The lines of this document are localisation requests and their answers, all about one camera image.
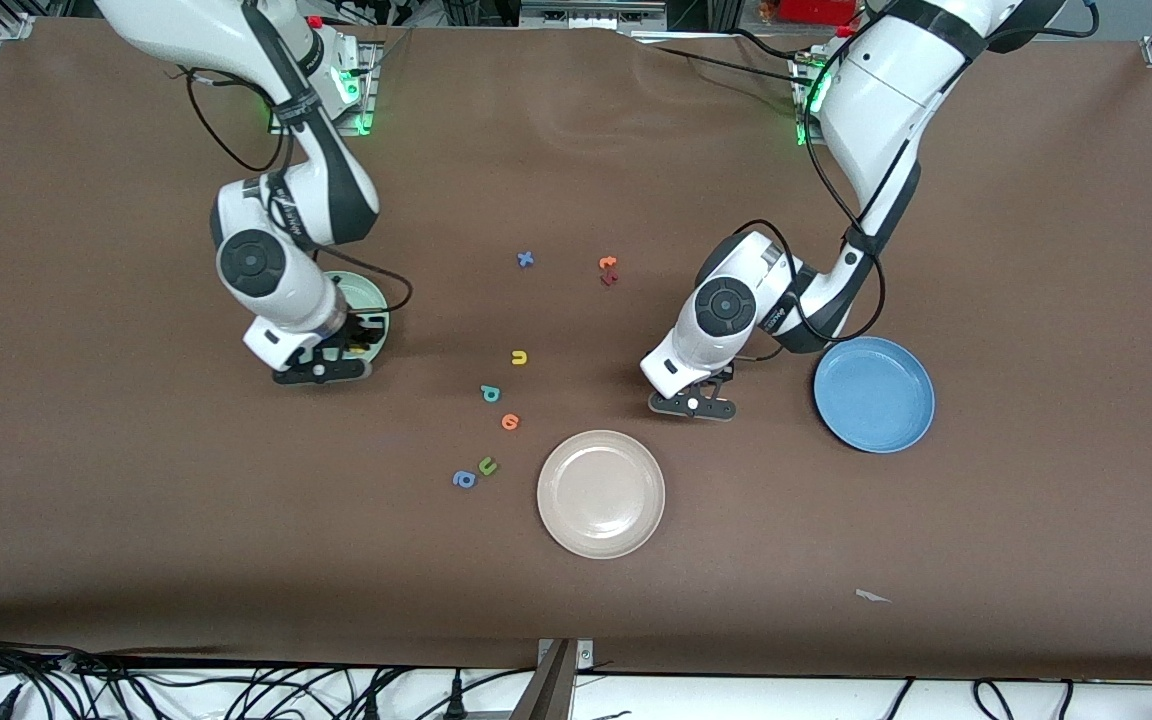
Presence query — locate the aluminium table leg profile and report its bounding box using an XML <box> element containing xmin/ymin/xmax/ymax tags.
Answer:
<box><xmin>511</xmin><ymin>640</ymin><xmax>577</xmax><ymax>720</ymax></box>

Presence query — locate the long black right arm cable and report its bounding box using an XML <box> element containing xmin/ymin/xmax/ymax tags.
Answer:
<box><xmin>184</xmin><ymin>66</ymin><xmax>287</xmax><ymax>173</ymax></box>

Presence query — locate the table cover sheet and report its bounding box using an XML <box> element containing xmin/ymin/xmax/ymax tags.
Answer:
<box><xmin>0</xmin><ymin>15</ymin><xmax>1152</xmax><ymax>683</ymax></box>

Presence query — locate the metal bracket plate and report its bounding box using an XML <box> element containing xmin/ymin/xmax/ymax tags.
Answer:
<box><xmin>536</xmin><ymin>638</ymin><xmax>595</xmax><ymax>673</ymax></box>

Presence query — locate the blue plate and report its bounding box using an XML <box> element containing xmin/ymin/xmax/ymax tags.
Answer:
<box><xmin>813</xmin><ymin>336</ymin><xmax>936</xmax><ymax>454</ymax></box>

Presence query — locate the black base power cable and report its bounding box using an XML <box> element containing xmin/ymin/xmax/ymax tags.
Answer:
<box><xmin>631</xmin><ymin>28</ymin><xmax>827</xmax><ymax>91</ymax></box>

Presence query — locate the beige plate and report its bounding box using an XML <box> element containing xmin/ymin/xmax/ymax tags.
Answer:
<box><xmin>536</xmin><ymin>429</ymin><xmax>667</xmax><ymax>560</ymax></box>

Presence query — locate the red box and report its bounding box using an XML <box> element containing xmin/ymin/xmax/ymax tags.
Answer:
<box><xmin>774</xmin><ymin>0</ymin><xmax>862</xmax><ymax>26</ymax></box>

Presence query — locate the aluminium frame bar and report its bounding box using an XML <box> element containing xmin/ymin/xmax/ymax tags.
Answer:
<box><xmin>519</xmin><ymin>0</ymin><xmax>669</xmax><ymax>31</ymax></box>

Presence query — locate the green plate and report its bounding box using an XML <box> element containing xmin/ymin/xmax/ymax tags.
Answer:
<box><xmin>321</xmin><ymin>270</ymin><xmax>395</xmax><ymax>363</ymax></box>

